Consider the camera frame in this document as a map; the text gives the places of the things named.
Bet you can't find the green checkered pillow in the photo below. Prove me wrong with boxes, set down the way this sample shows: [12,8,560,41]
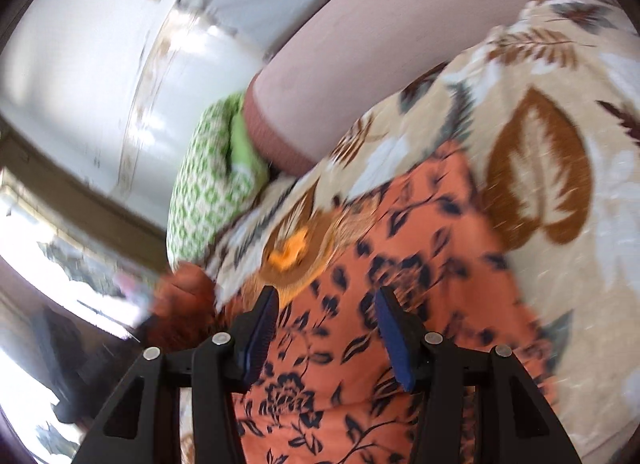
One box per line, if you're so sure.
[166,91,270,269]

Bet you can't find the wooden stained glass door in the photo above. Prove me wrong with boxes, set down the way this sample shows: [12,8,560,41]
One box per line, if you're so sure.
[1,124,167,463]

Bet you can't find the leaf pattern blanket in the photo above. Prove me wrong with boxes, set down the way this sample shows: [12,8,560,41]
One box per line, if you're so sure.
[206,0,639,463]

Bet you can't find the orange floral blouse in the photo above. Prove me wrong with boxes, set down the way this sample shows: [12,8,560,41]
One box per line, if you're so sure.
[149,141,553,463]

